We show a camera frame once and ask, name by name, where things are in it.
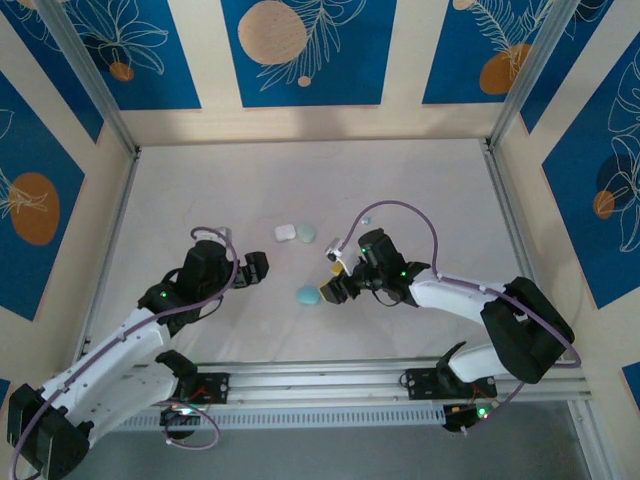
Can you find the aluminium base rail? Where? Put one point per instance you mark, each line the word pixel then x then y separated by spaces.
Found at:
pixel 310 380

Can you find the aluminium frame rail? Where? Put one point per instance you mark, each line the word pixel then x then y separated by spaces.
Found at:
pixel 116 225
pixel 514 225

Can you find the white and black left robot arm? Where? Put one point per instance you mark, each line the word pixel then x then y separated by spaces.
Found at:
pixel 115 355

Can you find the aluminium frame post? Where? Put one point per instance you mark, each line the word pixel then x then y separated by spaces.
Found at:
pixel 91 75
pixel 542 75

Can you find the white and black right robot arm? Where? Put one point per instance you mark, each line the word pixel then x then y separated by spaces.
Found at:
pixel 460 300

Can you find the white charging case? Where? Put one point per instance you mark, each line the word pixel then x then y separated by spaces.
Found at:
pixel 284 233

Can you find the light blue charging case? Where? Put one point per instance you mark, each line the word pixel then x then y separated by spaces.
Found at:
pixel 307 295

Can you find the black controller board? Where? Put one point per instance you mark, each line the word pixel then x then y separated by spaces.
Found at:
pixel 460 415
pixel 177 415

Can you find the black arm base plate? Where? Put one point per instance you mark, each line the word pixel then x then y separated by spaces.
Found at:
pixel 215 387
pixel 420 385

